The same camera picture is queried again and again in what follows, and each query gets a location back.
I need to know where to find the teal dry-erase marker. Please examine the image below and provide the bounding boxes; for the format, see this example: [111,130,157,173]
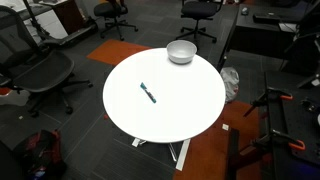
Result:
[139,82,157,104]

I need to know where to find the white round bowl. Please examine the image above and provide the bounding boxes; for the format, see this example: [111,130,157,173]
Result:
[166,39,198,65]

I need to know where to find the white table base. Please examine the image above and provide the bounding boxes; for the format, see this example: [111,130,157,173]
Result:
[131,137,192,172]

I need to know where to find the white plastic bag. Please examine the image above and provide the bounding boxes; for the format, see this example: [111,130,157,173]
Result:
[219,66,240,104]

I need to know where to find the black padded office chair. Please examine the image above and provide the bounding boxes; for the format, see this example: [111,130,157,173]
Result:
[175,0,224,44]
[93,0,139,42]

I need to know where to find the black office desk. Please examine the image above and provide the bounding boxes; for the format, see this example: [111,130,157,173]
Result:
[216,3,320,73]

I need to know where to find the black mesh office chair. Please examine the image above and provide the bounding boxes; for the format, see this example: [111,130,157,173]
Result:
[0,4,94,118]

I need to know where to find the dark wooden cabinet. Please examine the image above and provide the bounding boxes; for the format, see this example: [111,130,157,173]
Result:
[39,0,86,36]

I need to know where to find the flat black box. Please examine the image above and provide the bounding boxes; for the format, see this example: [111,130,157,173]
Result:
[252,12,281,25]

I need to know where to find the black breadboard robot table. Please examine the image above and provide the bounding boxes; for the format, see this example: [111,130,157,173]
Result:
[226,70,320,180]

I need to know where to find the red and black backpack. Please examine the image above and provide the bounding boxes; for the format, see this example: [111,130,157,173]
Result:
[13,129,68,180]

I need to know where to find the white paper sheet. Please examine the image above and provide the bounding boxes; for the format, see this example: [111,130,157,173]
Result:
[278,22,298,34]

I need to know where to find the white and red floor object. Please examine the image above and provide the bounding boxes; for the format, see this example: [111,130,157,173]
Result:
[0,87,31,107]

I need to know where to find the orange-handled black bar clamp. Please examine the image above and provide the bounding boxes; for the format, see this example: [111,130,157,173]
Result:
[249,129,306,152]
[243,87,294,118]

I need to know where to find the black mounting bracket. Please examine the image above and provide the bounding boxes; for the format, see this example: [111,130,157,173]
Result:
[299,98,318,113]

